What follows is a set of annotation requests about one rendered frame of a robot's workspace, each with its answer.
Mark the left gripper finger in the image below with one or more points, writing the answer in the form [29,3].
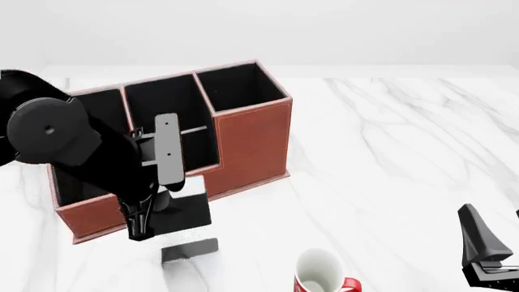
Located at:
[162,201]
[140,213]

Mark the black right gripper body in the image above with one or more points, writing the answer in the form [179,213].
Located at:
[494,273]

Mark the red and white mug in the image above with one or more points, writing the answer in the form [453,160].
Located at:
[320,267]

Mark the small grey plate on stalk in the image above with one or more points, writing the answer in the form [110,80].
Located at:
[168,146]

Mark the red-brown desk caddy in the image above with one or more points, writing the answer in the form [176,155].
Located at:
[251,146]

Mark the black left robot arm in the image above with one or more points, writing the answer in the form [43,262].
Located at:
[48,130]

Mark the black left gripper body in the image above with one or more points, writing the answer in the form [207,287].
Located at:
[147,149]

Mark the black and white book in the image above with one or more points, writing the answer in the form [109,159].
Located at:
[186,214]

